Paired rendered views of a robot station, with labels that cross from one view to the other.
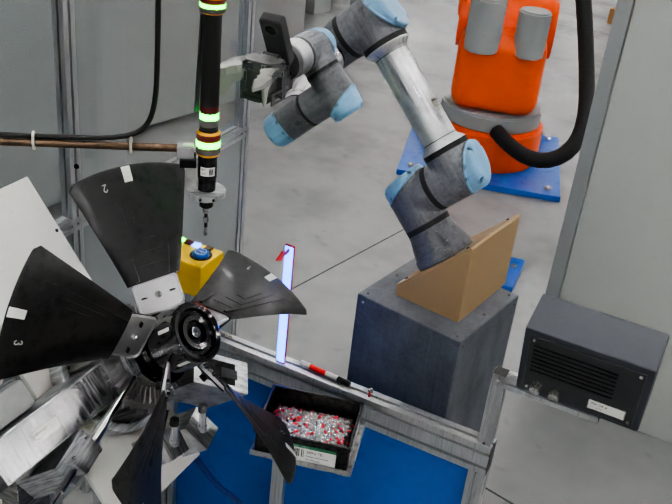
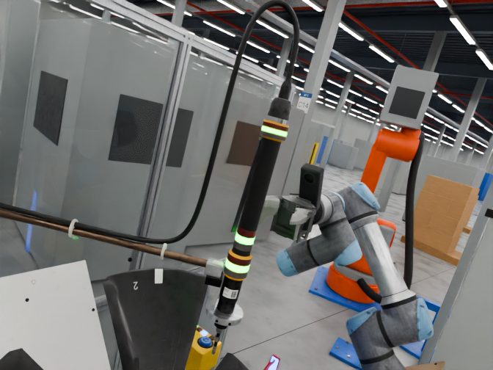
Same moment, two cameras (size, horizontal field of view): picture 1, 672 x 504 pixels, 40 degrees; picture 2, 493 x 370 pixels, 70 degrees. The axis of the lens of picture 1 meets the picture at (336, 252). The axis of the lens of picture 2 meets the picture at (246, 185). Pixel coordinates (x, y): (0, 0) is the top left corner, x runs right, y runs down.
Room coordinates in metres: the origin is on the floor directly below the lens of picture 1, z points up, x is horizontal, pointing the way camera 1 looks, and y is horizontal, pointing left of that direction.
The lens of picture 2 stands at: (0.93, 0.19, 1.82)
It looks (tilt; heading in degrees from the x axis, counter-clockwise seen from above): 11 degrees down; 8
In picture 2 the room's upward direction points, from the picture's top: 15 degrees clockwise
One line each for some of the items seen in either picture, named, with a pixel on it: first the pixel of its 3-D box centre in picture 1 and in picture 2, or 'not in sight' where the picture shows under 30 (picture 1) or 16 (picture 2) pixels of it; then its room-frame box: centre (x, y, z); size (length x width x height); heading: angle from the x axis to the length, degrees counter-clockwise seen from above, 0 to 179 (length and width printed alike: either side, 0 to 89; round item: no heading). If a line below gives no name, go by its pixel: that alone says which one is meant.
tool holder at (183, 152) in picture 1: (201, 170); (224, 290); (1.52, 0.26, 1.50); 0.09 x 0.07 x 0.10; 101
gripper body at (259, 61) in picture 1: (270, 73); (298, 215); (1.71, 0.16, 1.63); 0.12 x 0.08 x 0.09; 156
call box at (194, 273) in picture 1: (185, 267); (192, 348); (1.97, 0.37, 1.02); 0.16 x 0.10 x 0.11; 66
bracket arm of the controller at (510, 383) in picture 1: (546, 393); not in sight; (1.59, -0.48, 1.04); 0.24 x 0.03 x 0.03; 66
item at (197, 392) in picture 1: (201, 379); not in sight; (1.58, 0.26, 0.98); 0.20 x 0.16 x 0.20; 66
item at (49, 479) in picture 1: (58, 464); not in sight; (1.23, 0.45, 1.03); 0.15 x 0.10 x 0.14; 66
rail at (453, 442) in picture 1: (317, 387); not in sight; (1.81, 0.01, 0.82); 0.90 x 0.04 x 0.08; 66
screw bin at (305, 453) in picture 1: (309, 427); not in sight; (1.63, 0.02, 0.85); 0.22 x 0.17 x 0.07; 81
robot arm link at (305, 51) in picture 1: (290, 58); (312, 208); (1.79, 0.13, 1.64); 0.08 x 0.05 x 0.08; 66
